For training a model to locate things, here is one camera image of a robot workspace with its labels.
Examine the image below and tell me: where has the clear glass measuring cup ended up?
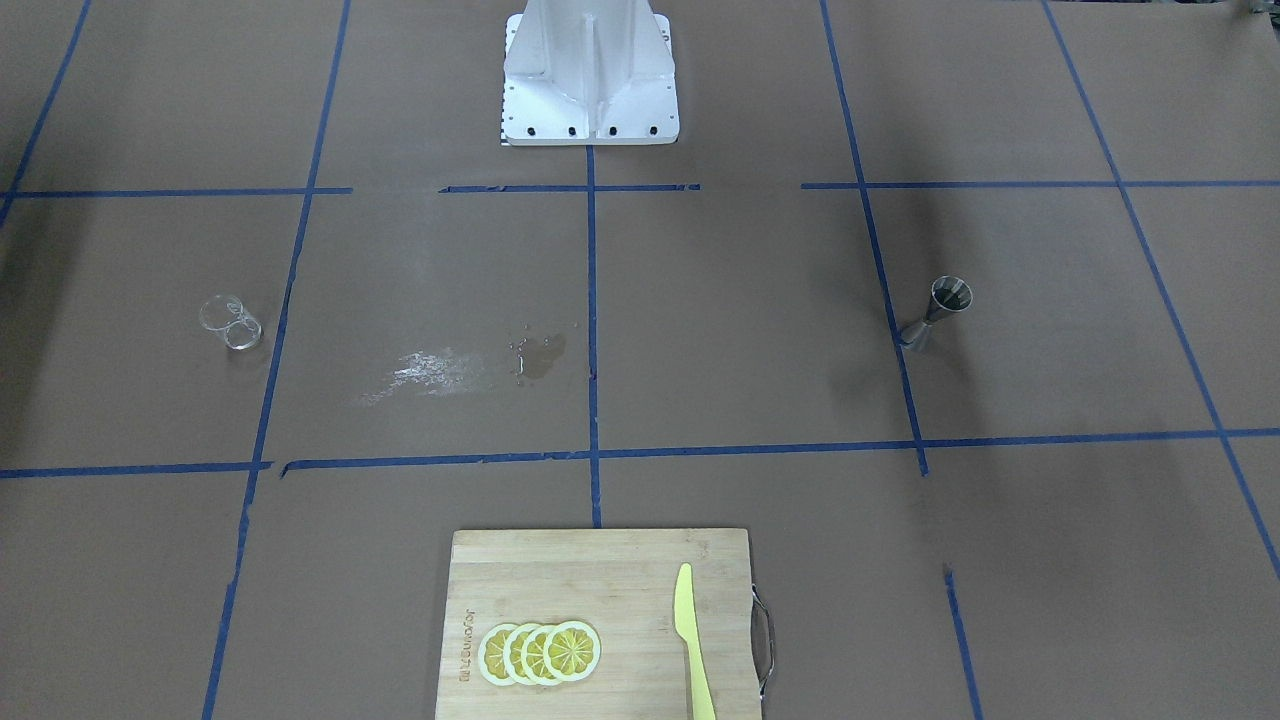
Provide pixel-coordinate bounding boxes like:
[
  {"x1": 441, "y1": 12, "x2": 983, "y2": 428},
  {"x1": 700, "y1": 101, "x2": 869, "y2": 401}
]
[{"x1": 198, "y1": 293, "x2": 262, "y2": 351}]

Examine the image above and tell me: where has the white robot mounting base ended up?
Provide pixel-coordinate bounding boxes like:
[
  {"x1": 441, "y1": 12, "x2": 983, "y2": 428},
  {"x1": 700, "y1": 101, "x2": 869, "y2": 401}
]
[{"x1": 500, "y1": 1, "x2": 681, "y2": 147}]

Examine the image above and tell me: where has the yellow plastic knife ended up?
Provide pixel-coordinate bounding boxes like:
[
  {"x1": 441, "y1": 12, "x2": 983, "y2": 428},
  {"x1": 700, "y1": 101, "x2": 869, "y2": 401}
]
[{"x1": 673, "y1": 562, "x2": 717, "y2": 719}]

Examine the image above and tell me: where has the steel double jigger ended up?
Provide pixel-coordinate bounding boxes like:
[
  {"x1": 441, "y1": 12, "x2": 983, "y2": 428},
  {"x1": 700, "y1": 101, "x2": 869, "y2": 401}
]
[{"x1": 897, "y1": 275, "x2": 974, "y2": 351}]

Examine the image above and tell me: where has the lemon slice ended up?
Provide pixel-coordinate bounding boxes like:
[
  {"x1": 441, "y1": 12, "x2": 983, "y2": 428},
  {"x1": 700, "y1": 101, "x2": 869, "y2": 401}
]
[
  {"x1": 518, "y1": 625, "x2": 561, "y2": 685},
  {"x1": 479, "y1": 623, "x2": 517, "y2": 687},
  {"x1": 543, "y1": 620, "x2": 602, "y2": 682},
  {"x1": 500, "y1": 623, "x2": 540, "y2": 685}
]

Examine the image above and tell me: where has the bamboo cutting board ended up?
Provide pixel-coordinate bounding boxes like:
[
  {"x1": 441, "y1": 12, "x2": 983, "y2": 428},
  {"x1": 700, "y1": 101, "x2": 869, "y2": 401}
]
[{"x1": 435, "y1": 528, "x2": 763, "y2": 719}]

